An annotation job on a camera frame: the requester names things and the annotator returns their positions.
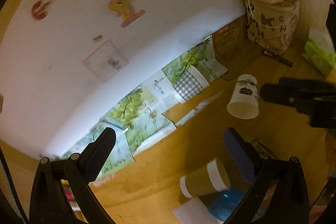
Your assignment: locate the grey checked paper cup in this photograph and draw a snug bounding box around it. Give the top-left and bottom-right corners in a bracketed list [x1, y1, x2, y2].
[173, 65, 209, 103]

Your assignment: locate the blue plastic cup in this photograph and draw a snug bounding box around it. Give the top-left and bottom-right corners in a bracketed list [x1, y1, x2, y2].
[207, 189, 245, 222]

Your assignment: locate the olive green paper cup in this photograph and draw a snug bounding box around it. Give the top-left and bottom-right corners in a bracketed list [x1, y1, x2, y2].
[179, 158, 231, 199]

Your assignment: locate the white leaf print paper cup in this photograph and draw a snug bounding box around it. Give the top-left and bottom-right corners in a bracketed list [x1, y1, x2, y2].
[227, 74, 259, 120]

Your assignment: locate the white plastic cup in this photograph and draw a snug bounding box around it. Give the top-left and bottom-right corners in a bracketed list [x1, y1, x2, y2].
[173, 198, 218, 224]

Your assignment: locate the green tissue pack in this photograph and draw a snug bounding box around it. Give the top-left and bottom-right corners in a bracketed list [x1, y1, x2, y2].
[302, 28, 335, 77]

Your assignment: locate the black pen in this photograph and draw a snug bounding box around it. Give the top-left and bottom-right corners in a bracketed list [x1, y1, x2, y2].
[262, 50, 293, 68]

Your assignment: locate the letter print fabric bag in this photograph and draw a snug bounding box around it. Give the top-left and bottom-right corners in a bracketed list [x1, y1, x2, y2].
[244, 0, 299, 55]

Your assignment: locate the brown drawing card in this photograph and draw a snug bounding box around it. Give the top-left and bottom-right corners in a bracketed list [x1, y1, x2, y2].
[212, 15, 247, 62]

